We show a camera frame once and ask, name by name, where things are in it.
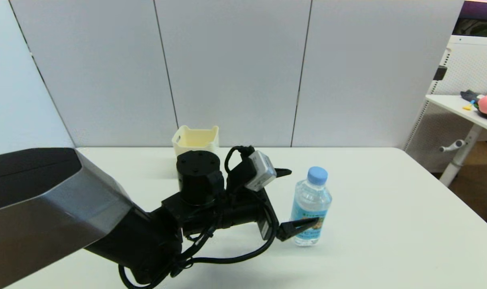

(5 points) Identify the clear soda water bottle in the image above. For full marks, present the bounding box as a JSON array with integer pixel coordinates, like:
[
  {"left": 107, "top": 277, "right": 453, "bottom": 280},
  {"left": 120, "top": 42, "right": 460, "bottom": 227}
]
[{"left": 290, "top": 166, "right": 332, "bottom": 246}]

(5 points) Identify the cream plastic basket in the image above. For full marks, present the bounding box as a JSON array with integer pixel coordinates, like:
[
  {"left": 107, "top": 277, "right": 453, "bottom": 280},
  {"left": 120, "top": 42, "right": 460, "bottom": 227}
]
[{"left": 172, "top": 125, "right": 220, "bottom": 171}]

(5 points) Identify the white side desk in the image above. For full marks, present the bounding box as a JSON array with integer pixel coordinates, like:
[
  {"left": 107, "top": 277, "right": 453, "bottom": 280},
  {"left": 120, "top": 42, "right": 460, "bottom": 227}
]
[{"left": 425, "top": 94, "right": 487, "bottom": 187}]

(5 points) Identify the dark blue toy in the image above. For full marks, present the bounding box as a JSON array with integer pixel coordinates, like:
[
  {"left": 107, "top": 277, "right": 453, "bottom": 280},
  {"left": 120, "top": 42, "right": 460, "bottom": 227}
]
[{"left": 460, "top": 90, "right": 485, "bottom": 103}]

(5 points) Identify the white perforated panel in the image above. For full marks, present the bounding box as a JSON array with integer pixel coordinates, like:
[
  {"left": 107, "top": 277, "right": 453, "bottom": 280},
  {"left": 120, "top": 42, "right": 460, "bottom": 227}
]
[{"left": 404, "top": 35, "right": 487, "bottom": 162}]

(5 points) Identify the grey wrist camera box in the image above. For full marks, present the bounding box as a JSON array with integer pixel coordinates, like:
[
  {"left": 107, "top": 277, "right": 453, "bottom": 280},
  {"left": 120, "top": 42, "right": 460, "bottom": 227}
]
[{"left": 245, "top": 151, "right": 277, "bottom": 192}]

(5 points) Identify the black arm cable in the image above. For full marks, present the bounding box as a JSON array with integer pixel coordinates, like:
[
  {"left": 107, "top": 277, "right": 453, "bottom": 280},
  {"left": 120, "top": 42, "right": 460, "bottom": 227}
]
[{"left": 118, "top": 201, "right": 278, "bottom": 289}]

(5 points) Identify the black camera cable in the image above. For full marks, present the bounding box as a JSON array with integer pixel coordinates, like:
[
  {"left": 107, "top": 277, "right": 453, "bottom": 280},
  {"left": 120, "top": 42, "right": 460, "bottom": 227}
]
[{"left": 224, "top": 145, "right": 255, "bottom": 174}]

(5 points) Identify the white desk crank handle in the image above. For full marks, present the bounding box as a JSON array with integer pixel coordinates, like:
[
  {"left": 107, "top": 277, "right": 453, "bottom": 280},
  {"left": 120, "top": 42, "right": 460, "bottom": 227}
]
[{"left": 439, "top": 139, "right": 467, "bottom": 153}]

